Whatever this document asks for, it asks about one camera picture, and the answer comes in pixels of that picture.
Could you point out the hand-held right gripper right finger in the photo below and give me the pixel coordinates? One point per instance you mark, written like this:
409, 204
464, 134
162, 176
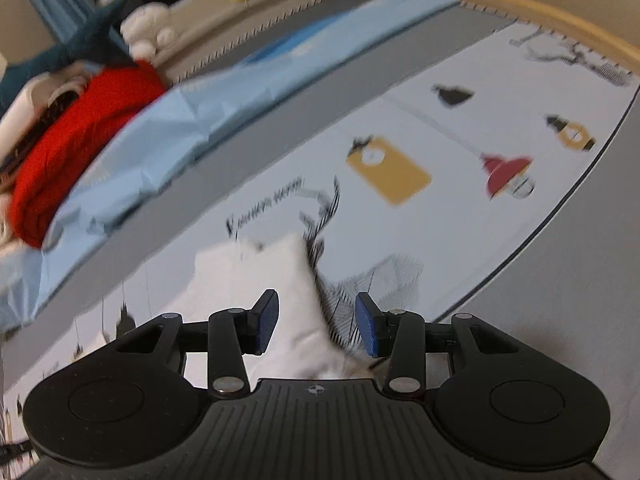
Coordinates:
367, 327

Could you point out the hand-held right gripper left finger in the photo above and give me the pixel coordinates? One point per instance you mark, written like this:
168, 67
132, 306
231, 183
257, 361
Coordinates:
265, 322

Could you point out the white long-sleeved shirt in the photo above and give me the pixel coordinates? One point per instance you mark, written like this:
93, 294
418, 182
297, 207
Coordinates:
290, 310

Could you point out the light blue cloth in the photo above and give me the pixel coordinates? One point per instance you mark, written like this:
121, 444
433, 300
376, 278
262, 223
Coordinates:
210, 105

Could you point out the red cloth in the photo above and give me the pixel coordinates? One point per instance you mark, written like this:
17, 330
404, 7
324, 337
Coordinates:
75, 145

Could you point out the white plush toy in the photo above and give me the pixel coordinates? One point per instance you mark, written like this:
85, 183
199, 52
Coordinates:
147, 30

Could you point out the blue shark plush toy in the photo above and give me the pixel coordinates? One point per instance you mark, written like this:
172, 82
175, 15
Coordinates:
80, 45

